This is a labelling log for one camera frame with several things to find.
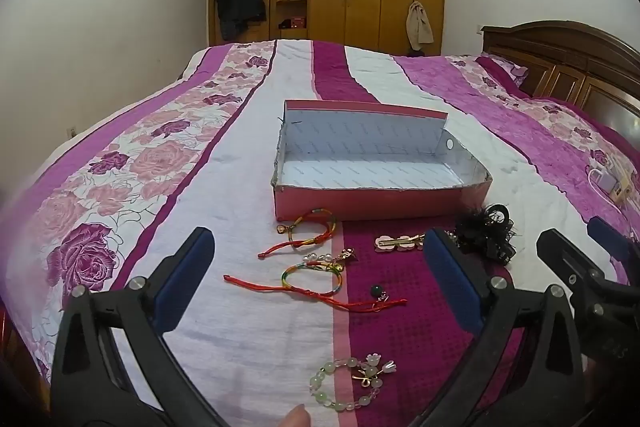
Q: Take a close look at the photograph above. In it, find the floral purple bedspread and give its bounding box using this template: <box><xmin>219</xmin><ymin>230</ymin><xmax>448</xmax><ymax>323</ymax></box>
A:
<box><xmin>0</xmin><ymin>39</ymin><xmax>640</xmax><ymax>423</ymax></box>

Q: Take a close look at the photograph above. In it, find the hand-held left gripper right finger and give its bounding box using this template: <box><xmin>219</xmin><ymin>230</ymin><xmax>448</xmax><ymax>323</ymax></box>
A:
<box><xmin>410</xmin><ymin>228</ymin><xmax>586</xmax><ymax>427</ymax></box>

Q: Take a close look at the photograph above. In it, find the pink cardboard box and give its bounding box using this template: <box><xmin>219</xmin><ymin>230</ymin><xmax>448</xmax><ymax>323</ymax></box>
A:
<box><xmin>271</xmin><ymin>99</ymin><xmax>493</xmax><ymax>223</ymax></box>

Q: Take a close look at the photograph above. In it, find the pink flower hair clip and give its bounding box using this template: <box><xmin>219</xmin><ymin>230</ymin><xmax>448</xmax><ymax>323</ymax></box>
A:
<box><xmin>374</xmin><ymin>234</ymin><xmax>427</xmax><ymax>253</ymax></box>

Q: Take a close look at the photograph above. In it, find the rainbow cord bracelet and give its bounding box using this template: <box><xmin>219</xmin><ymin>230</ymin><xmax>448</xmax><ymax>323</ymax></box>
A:
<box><xmin>257</xmin><ymin>208</ymin><xmax>338</xmax><ymax>259</ymax></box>

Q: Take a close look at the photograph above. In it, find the beige hanging garment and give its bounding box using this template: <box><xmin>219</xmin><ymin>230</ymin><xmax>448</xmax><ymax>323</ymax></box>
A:
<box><xmin>406</xmin><ymin>0</ymin><xmax>434</xmax><ymax>50</ymax></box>

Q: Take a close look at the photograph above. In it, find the pale jade bead bracelet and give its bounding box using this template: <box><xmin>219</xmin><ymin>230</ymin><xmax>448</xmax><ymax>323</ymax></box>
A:
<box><xmin>309</xmin><ymin>353</ymin><xmax>397</xmax><ymax>414</ymax></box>

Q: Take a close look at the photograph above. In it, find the white charger with cable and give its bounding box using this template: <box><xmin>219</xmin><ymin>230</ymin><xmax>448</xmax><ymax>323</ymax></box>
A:
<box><xmin>588</xmin><ymin>155</ymin><xmax>633</xmax><ymax>206</ymax></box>

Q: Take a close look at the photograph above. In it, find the black feather hair claw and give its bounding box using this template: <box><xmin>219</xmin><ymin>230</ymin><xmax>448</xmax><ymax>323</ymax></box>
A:
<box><xmin>452</xmin><ymin>203</ymin><xmax>520</xmax><ymax>266</ymax></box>

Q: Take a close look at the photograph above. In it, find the dark wooden headboard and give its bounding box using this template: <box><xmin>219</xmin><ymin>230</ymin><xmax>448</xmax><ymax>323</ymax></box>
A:
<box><xmin>480</xmin><ymin>20</ymin><xmax>640</xmax><ymax>132</ymax></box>

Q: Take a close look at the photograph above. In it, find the purple floral pillow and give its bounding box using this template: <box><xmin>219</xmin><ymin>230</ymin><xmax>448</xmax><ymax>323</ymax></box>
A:
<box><xmin>475</xmin><ymin>53</ymin><xmax>531</xmax><ymax>88</ymax></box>

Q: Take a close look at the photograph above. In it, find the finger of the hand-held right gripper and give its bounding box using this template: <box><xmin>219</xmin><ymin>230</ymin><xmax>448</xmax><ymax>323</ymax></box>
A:
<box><xmin>536</xmin><ymin>229</ymin><xmax>609</xmax><ymax>304</ymax></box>
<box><xmin>587</xmin><ymin>216</ymin><xmax>640</xmax><ymax>279</ymax></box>

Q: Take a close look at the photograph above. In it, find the person's left hand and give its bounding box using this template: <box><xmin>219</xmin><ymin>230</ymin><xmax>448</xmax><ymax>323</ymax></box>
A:
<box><xmin>285</xmin><ymin>404</ymin><xmax>312</xmax><ymax>427</ymax></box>

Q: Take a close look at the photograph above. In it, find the rainbow bracelet with pearls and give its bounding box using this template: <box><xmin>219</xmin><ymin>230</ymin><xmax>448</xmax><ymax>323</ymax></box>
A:
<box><xmin>223</xmin><ymin>248</ymin><xmax>409</xmax><ymax>314</ymax></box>

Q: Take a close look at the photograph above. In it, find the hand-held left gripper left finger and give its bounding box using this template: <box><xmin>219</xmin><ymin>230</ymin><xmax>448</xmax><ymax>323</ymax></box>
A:
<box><xmin>50</xmin><ymin>227</ymin><xmax>236</xmax><ymax>427</ymax></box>

